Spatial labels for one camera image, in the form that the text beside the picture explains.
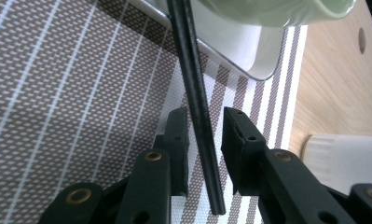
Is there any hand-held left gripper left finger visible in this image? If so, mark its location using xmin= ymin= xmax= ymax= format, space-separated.
xmin=114 ymin=106 xmax=191 ymax=224

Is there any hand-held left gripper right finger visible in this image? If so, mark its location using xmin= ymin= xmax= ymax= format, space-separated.
xmin=220 ymin=106 xmax=358 ymax=224

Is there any single black chopstick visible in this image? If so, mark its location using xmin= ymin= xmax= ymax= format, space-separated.
xmin=165 ymin=0 xmax=227 ymax=217

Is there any white cup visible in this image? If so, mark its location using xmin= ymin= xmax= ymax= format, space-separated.
xmin=300 ymin=133 xmax=372 ymax=195

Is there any white square plate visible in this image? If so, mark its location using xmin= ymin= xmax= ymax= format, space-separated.
xmin=129 ymin=0 xmax=289 ymax=82

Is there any green bowl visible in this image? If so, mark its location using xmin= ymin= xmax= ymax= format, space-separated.
xmin=199 ymin=0 xmax=359 ymax=28

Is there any grey striped placemat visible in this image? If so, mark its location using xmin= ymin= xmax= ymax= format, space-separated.
xmin=0 ymin=0 xmax=309 ymax=224

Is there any round table cable hole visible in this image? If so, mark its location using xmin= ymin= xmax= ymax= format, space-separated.
xmin=357 ymin=27 xmax=367 ymax=55

